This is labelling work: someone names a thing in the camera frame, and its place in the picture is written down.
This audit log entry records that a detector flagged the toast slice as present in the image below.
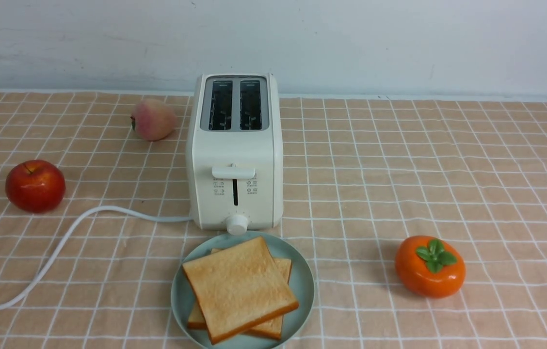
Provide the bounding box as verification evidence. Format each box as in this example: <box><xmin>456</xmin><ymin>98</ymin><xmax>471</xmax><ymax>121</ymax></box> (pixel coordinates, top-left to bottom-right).
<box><xmin>188</xmin><ymin>257</ymin><xmax>292</xmax><ymax>340</ymax></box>
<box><xmin>182</xmin><ymin>237</ymin><xmax>299</xmax><ymax>345</ymax></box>

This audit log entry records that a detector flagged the white two-slot toaster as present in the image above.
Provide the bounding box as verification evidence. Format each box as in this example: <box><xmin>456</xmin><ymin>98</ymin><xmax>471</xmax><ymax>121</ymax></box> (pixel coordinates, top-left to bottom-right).
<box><xmin>185</xmin><ymin>73</ymin><xmax>283</xmax><ymax>236</ymax></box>

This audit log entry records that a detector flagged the light green round plate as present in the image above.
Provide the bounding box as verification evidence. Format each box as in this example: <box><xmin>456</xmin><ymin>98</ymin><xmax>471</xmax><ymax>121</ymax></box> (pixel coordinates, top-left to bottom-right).
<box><xmin>171</xmin><ymin>231</ymin><xmax>316</xmax><ymax>349</ymax></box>

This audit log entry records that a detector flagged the pink peach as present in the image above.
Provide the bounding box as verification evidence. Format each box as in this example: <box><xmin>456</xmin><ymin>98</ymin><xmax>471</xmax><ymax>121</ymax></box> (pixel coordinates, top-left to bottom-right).
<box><xmin>131</xmin><ymin>99</ymin><xmax>178</xmax><ymax>142</ymax></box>

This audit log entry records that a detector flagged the orange persimmon with green leaf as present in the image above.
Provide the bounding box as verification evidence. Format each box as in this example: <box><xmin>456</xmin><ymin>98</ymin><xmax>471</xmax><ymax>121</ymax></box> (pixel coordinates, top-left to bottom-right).
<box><xmin>395</xmin><ymin>236</ymin><xmax>467</xmax><ymax>299</ymax></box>

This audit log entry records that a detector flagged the orange checkered tablecloth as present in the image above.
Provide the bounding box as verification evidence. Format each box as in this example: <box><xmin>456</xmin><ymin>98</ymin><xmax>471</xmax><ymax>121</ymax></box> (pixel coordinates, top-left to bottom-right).
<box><xmin>0</xmin><ymin>92</ymin><xmax>547</xmax><ymax>349</ymax></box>

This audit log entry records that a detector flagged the red apple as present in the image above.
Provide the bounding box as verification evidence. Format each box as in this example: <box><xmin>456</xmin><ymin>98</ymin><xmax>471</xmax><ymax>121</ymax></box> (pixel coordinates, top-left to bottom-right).
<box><xmin>5</xmin><ymin>159</ymin><xmax>66</xmax><ymax>214</ymax></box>

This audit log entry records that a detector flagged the white toaster power cable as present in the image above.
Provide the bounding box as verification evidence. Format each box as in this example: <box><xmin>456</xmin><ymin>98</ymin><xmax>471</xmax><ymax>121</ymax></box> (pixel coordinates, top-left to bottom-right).
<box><xmin>0</xmin><ymin>206</ymin><xmax>192</xmax><ymax>311</ymax></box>

